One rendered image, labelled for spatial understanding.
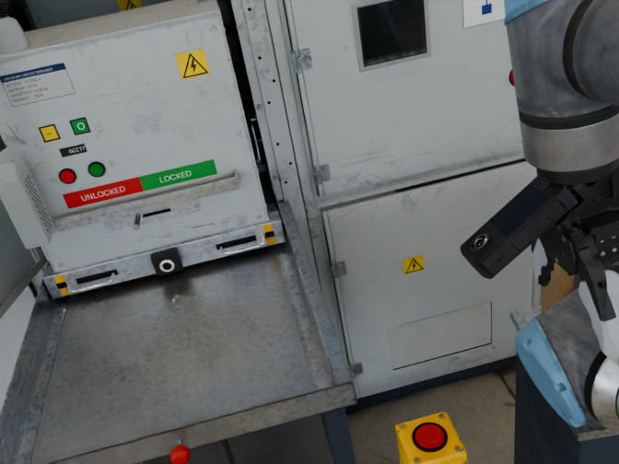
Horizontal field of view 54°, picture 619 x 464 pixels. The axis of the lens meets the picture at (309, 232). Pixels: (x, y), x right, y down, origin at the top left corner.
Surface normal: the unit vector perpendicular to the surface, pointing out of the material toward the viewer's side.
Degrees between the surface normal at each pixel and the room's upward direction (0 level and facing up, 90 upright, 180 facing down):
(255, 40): 90
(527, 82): 96
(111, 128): 90
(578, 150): 90
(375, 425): 0
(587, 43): 78
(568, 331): 24
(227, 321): 0
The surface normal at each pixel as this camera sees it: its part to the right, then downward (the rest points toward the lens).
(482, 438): -0.16, -0.83
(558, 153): -0.57, 0.55
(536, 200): -0.69, -0.61
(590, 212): 0.15, 0.44
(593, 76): -0.85, 0.52
